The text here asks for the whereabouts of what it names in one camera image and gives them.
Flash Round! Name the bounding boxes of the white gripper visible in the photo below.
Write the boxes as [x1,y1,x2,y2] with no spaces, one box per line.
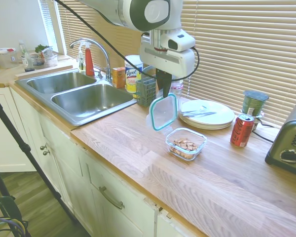
[139,37,196,99]

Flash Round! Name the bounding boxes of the clear lid with teal rim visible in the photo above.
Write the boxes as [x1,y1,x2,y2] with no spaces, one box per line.
[146,93,179,134]

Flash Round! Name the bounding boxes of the square glass food container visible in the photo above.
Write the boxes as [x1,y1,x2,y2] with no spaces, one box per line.
[165,127,208,161]

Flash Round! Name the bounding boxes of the clear plastic food tub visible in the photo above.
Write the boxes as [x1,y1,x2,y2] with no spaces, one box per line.
[31,50,58,68]

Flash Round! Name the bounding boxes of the plastic container white lid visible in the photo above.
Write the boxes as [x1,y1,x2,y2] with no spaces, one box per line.
[0,47,17,69]

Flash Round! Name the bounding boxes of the yellow Lysol wipes canister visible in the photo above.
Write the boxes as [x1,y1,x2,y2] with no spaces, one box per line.
[124,54,144,94]

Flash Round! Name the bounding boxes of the silver table knife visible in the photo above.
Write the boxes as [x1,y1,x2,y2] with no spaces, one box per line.
[182,105,208,115]
[184,111,217,118]

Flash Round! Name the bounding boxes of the orange cardboard box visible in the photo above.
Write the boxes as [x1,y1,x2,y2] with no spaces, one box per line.
[112,67,126,89]

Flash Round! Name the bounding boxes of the chrome kitchen faucet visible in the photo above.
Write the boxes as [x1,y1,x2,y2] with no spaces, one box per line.
[69,37,112,81]

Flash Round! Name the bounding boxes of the white round plate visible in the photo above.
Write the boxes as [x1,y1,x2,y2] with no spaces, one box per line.
[180,100,236,126]
[179,111,234,130]

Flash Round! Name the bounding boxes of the brown nut pieces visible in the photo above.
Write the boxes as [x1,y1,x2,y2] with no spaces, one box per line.
[169,137,198,157]

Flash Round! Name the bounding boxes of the red spray bottle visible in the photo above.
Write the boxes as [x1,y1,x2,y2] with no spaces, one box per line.
[79,41,95,76]

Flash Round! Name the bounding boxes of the wide beige window blind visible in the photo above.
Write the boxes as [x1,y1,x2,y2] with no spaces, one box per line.
[181,0,296,126]

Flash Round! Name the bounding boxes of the clear soap dispenser bottle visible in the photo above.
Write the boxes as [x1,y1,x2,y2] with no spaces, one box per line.
[77,47,86,73]

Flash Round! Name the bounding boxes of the red Coca-Cola can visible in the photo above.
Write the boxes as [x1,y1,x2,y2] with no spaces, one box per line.
[230,114,255,148]

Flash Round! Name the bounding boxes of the green plastic tub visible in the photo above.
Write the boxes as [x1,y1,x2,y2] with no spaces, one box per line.
[243,90,270,117]

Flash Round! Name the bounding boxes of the stainless steel double sink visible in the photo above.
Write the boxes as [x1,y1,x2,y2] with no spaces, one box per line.
[14,70,139,126]

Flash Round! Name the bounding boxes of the clear lidded plastic tub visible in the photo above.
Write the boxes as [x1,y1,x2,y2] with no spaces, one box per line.
[241,110,264,131]

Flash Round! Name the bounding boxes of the medium beige window blind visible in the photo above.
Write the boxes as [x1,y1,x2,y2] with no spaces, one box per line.
[55,0,151,75]

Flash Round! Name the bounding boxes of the narrow white window blind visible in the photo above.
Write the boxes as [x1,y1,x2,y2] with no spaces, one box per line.
[38,0,56,47]

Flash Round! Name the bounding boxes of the cream kitchen cabinet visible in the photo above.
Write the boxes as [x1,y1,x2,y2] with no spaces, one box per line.
[0,85,208,237]

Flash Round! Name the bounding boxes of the stainless steel toaster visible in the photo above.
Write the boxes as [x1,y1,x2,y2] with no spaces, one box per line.
[264,100,296,178]

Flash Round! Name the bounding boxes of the clear bottle dark base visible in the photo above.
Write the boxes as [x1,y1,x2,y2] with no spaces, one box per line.
[19,40,34,73]

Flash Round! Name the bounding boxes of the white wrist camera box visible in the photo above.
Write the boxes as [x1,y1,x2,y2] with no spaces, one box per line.
[160,29,196,53]

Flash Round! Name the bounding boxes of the black toaster power cable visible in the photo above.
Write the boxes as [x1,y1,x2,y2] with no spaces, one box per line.
[251,118,282,144]

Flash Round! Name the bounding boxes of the brushed metal drawer handle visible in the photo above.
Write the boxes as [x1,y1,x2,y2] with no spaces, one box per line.
[98,186,125,210]

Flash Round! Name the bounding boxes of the black camera tripod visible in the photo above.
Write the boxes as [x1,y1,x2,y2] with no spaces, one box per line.
[0,88,77,237]

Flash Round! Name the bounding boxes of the bundle of coloured cables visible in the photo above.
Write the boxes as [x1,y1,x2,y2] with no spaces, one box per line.
[0,217,29,237]

